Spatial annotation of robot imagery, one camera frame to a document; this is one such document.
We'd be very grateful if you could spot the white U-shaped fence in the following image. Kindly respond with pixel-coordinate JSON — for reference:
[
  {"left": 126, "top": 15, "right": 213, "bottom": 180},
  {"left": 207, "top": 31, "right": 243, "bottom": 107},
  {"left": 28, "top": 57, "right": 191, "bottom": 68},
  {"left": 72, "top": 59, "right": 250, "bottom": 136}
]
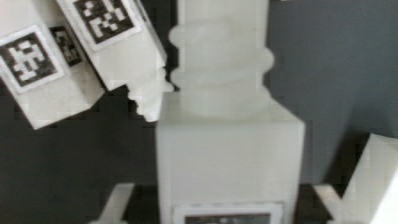
[{"left": 343, "top": 134, "right": 398, "bottom": 224}]

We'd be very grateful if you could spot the white table leg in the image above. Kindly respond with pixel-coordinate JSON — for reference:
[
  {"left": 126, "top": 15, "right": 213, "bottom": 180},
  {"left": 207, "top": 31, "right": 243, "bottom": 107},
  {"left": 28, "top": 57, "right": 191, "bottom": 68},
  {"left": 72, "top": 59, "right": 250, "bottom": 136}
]
[
  {"left": 56, "top": 0, "right": 174, "bottom": 122},
  {"left": 0, "top": 0, "right": 104, "bottom": 129},
  {"left": 156, "top": 0, "right": 305, "bottom": 224}
]

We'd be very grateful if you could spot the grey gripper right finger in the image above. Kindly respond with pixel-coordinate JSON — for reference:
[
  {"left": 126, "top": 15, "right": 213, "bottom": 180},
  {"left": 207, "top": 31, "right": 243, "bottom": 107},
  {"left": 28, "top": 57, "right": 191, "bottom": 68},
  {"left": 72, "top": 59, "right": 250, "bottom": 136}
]
[{"left": 312, "top": 184, "right": 355, "bottom": 224}]

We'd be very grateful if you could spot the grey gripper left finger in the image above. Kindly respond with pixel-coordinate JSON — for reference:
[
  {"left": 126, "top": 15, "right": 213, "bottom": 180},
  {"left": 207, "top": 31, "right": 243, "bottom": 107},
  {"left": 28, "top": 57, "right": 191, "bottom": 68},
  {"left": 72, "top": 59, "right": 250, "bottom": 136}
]
[{"left": 87, "top": 183, "right": 135, "bottom": 224}]

